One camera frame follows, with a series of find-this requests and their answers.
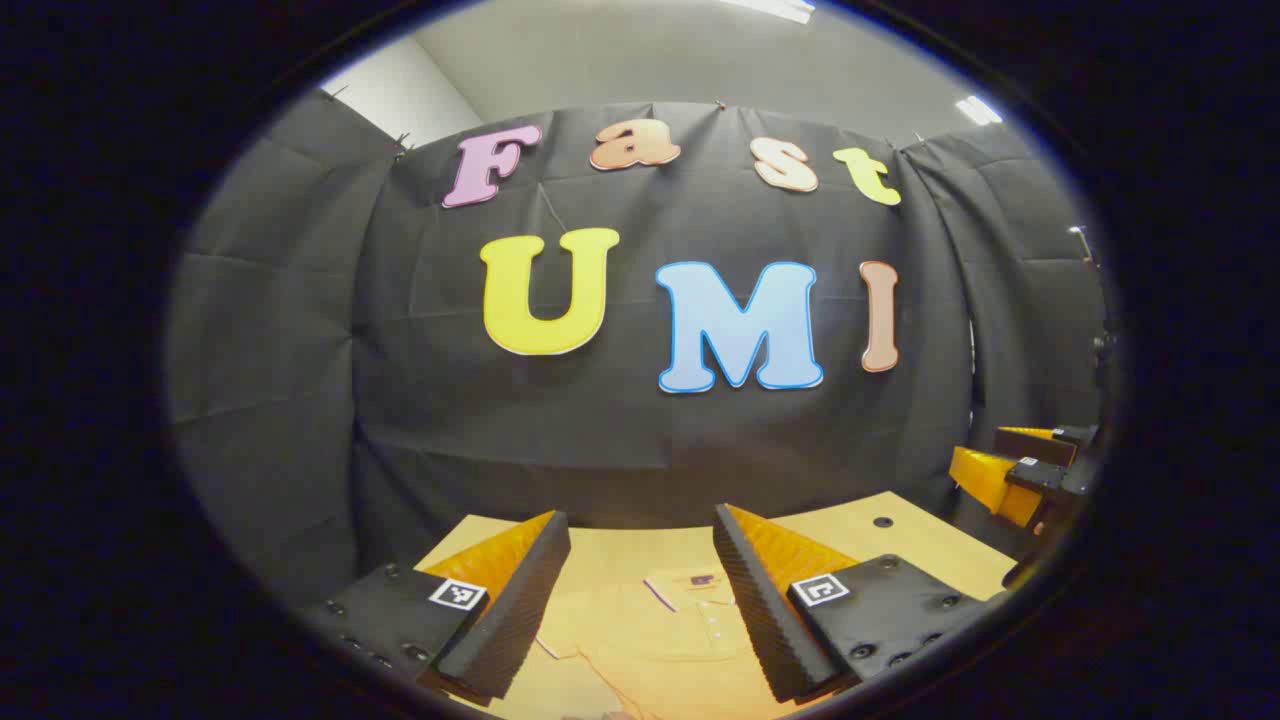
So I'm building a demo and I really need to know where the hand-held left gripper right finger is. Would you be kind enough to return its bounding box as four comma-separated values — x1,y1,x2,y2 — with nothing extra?
712,503,1006,704

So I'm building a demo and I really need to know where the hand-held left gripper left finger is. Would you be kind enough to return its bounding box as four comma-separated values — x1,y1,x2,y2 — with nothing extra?
295,510,571,708

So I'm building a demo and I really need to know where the orange polo T-shirt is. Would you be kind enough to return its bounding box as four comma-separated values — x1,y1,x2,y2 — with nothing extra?
535,566,801,720

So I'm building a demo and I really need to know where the black backdrop cloth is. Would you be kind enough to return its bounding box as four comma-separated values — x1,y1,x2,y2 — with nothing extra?
165,95,1106,601

